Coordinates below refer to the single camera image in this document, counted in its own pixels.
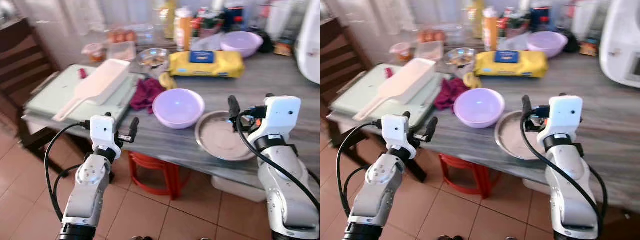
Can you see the small black object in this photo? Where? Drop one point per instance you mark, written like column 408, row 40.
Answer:
column 266, row 44
column 571, row 42

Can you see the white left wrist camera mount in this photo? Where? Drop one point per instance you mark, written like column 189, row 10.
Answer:
column 396, row 132
column 102, row 132

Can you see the red plastic stool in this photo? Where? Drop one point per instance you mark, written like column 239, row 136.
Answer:
column 172, row 175
column 480, row 175

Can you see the clear plastic food container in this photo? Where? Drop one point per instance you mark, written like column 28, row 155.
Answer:
column 121, row 51
column 429, row 51

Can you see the round steel plate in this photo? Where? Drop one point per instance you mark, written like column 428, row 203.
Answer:
column 217, row 137
column 515, row 140

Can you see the small red item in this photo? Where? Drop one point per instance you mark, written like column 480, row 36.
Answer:
column 82, row 73
column 388, row 73

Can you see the maroon cloth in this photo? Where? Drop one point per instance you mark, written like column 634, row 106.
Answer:
column 450, row 94
column 147, row 95

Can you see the white kitchen food processor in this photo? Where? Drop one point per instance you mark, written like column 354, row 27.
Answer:
column 310, row 45
column 620, row 45

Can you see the dark blue can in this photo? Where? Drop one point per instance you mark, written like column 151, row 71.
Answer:
column 233, row 19
column 540, row 19

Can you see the pale green cutting board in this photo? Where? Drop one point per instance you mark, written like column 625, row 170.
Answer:
column 55, row 95
column 362, row 92

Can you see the small lilac plastic bowl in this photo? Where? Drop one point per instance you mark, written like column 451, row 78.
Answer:
column 241, row 42
column 547, row 42

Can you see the small orange box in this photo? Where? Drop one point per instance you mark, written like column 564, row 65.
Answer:
column 283, row 48
column 589, row 48

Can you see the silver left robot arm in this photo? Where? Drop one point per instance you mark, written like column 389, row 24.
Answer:
column 380, row 185
column 87, row 185

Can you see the white plastic storage box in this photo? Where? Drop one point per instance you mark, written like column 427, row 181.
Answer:
column 535, row 186
column 240, row 189

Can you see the white plastic scoop container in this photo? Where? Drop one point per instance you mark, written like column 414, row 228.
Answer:
column 105, row 80
column 410, row 80

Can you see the orange white capped bottle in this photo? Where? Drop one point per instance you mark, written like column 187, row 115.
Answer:
column 183, row 30
column 490, row 30

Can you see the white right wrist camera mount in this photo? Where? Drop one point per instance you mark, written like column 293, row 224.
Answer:
column 280, row 112
column 565, row 112

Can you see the large lilac plastic bowl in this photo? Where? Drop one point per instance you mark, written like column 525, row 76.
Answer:
column 177, row 107
column 479, row 107

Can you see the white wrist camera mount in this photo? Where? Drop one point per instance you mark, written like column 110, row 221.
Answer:
column 396, row 132
column 102, row 132
column 565, row 112
column 280, row 112

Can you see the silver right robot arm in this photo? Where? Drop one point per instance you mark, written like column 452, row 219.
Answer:
column 570, row 195
column 285, row 190

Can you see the yellow wipes pack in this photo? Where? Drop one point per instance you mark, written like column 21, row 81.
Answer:
column 530, row 65
column 225, row 65

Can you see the red lidded pasta jar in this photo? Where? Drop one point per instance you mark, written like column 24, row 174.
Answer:
column 476, row 15
column 169, row 15

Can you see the small pink lidded tub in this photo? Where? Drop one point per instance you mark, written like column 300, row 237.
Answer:
column 401, row 51
column 93, row 51

